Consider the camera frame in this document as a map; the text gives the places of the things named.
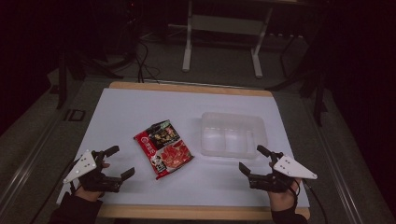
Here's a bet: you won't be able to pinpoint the black floor cables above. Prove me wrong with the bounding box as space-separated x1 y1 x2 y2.
134 39 162 84

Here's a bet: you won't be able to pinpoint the black metal stand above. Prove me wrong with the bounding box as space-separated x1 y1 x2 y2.
266 31 330 128
55 49 125 110

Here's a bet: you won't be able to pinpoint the person's left hand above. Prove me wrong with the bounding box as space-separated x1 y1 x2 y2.
74 161 111 203

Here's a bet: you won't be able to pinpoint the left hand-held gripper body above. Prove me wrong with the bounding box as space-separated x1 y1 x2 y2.
63 148 124 194

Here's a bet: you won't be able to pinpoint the white metal stand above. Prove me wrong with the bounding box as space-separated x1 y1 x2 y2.
181 0 276 79

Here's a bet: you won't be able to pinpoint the black floor plate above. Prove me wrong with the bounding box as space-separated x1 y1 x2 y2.
63 108 87 122

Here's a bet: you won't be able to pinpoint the red and black snack packet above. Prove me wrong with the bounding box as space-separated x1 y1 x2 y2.
133 119 195 181

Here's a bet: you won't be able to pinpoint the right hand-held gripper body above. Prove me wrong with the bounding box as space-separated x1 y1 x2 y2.
247 150 318 194

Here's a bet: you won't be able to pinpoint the metal floor rail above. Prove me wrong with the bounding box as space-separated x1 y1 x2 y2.
303 101 367 224
0 115 64 218

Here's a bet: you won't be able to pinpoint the person's right hand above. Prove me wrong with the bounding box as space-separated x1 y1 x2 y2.
267 177 303 215

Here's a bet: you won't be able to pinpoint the white table sheet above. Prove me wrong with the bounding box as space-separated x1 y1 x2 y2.
55 88 311 209

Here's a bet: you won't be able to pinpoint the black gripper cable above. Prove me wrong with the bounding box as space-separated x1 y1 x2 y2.
292 178 329 224

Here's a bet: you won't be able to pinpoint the wooden table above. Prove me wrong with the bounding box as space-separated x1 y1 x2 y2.
97 80 312 221

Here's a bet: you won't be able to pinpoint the clear plastic container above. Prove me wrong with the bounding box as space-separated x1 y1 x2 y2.
200 111 269 160

